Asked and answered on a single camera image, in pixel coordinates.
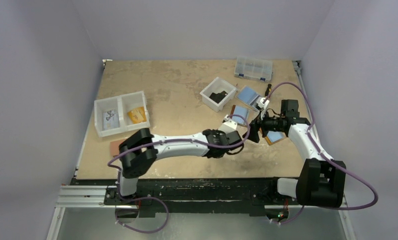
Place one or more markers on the open brown card holder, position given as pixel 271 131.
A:
pixel 238 114

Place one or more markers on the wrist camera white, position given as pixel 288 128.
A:
pixel 262 104
pixel 228 125

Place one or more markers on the open tan card holder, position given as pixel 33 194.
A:
pixel 274 137

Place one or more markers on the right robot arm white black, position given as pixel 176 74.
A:
pixel 319 183

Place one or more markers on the white two-compartment bin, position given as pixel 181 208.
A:
pixel 122 103

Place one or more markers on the open blue card holder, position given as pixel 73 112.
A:
pixel 249 97

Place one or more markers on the black item in bin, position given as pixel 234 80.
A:
pixel 218 97

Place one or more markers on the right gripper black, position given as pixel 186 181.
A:
pixel 261 124

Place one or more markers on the yellow black screwdriver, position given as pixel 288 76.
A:
pixel 268 89

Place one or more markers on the orange card in bin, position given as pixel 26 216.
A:
pixel 137 115

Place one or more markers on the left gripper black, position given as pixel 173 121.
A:
pixel 220 133

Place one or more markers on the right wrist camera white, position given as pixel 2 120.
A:
pixel 262 104

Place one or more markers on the small white square bin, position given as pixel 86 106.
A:
pixel 217 85

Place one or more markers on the aluminium frame rail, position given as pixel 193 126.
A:
pixel 81 196

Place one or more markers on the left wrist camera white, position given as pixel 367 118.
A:
pixel 228 125

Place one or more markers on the clear plastic organizer box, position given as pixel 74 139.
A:
pixel 253 69

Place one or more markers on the closed pink-brown card holder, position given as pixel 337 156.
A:
pixel 114 147

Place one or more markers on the grey card in bin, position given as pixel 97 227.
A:
pixel 110 119

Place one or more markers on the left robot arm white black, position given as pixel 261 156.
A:
pixel 140 151

